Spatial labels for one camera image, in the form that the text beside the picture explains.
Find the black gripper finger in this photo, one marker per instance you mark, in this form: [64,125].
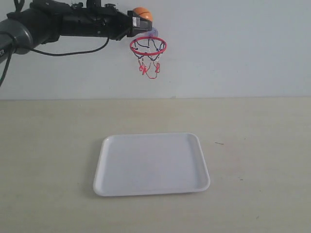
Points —
[141,25]

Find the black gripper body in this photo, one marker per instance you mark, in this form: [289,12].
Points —
[95,20]

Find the white plastic tray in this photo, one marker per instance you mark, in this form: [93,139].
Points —
[150,164]

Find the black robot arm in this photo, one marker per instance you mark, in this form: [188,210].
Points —
[47,20]

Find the red mini basketball hoop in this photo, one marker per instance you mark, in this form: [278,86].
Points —
[148,50]

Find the clear suction cup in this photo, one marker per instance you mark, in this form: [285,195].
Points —
[152,33]

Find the small orange basketball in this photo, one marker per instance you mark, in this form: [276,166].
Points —
[143,13]

